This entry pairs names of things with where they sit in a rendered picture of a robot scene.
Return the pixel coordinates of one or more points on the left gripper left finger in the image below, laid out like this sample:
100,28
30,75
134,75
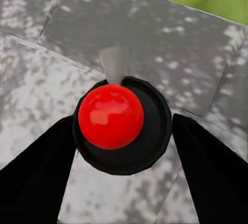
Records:
32,186

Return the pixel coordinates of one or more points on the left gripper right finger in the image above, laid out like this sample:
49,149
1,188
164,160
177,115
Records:
217,176

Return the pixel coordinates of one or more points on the insectifuge atomizer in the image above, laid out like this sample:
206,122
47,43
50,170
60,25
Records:
123,124

